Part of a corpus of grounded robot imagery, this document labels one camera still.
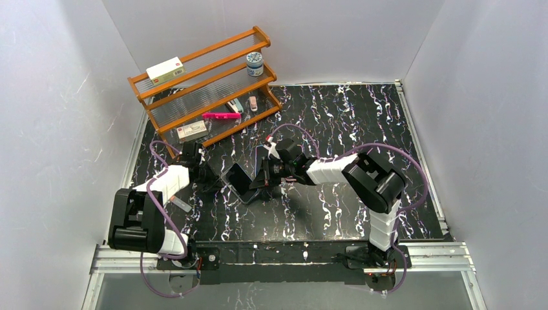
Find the blue white round jar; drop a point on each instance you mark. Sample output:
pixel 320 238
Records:
pixel 254 64

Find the pink flat tool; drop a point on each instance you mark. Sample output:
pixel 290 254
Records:
pixel 221 115

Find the grey box red label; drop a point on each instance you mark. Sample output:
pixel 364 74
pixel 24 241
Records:
pixel 192 131

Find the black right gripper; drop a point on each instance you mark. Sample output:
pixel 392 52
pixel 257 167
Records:
pixel 269 173

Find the white orange marker pen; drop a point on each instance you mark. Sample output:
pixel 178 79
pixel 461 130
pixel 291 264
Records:
pixel 181 204

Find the teal white stapler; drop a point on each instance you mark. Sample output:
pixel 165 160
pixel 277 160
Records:
pixel 235 106

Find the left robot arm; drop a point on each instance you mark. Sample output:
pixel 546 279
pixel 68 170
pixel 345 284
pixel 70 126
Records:
pixel 139 221

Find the small pink eraser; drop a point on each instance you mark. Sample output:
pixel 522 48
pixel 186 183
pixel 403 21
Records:
pixel 253 103

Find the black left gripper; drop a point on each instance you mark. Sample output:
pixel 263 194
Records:
pixel 206 172

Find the orange wooden shelf rack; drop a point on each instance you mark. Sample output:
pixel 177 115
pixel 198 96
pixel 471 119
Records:
pixel 214 75

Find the white box red label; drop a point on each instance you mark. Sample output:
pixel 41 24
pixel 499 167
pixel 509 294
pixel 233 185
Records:
pixel 165 71

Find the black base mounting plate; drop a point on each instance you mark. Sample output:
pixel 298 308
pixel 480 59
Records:
pixel 349 262

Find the aluminium front rail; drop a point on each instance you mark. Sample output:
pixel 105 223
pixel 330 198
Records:
pixel 423 256

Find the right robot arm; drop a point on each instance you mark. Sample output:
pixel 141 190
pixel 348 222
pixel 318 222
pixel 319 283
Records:
pixel 376 183

